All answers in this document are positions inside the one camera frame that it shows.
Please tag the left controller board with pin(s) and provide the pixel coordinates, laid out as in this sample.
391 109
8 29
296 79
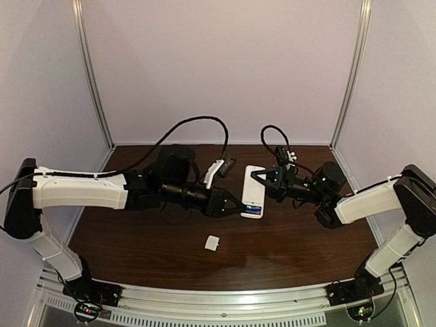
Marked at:
86 312

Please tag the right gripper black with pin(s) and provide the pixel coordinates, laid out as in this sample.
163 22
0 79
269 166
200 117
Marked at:
278 180

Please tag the aluminium front rail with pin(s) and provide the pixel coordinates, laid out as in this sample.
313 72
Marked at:
296 306

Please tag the aluminium corner post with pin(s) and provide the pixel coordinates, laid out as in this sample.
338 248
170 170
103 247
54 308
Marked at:
364 20
85 51

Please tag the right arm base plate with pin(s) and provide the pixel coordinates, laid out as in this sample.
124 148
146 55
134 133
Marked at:
347 291

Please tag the white battery cover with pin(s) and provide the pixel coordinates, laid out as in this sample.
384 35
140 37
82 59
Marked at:
212 243

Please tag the right controller board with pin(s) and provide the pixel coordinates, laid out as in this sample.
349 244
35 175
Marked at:
361 312

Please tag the left aluminium corner post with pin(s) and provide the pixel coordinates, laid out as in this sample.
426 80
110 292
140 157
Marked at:
85 51

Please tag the white remote control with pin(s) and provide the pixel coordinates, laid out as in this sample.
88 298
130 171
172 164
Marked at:
253 192

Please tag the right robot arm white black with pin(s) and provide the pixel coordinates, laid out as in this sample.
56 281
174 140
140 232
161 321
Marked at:
411 191

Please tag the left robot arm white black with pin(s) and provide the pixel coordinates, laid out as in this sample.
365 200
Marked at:
164 181

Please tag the right aluminium corner post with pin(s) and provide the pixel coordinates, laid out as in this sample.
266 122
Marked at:
364 20

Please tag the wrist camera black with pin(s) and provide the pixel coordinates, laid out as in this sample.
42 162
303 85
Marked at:
219 169
285 157

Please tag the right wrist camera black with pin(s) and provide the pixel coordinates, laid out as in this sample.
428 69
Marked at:
285 157

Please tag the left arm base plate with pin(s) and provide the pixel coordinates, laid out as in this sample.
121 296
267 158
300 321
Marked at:
96 292

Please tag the blue AAA battery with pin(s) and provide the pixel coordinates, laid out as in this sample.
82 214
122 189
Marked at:
253 207

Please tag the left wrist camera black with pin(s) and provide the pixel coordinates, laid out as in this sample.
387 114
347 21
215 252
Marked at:
219 169

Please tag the controller board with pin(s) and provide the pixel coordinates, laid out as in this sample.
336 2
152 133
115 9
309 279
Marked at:
86 312
361 312

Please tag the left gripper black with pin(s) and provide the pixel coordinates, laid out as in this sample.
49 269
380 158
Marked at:
216 201

